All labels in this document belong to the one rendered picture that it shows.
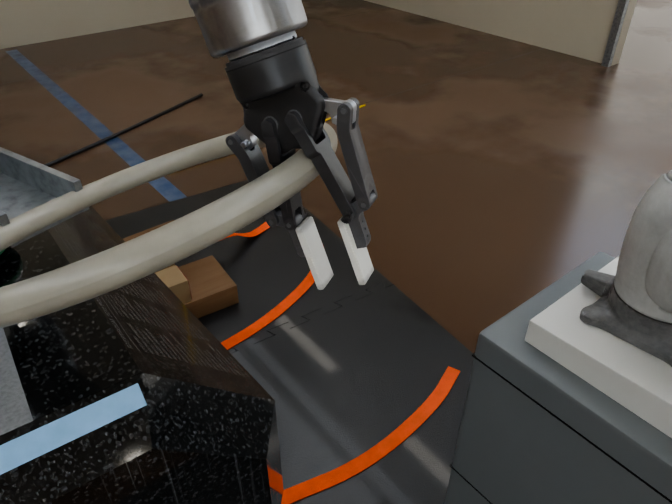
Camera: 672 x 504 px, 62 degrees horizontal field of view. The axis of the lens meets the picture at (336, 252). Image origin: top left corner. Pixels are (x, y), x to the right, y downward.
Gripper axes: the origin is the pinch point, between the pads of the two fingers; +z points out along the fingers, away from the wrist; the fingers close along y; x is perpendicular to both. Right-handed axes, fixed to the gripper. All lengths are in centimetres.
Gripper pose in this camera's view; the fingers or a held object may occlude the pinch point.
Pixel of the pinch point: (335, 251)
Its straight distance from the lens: 56.4
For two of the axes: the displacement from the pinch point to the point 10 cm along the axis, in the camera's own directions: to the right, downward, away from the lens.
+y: -8.8, 1.3, 4.5
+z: 3.1, 8.8, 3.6
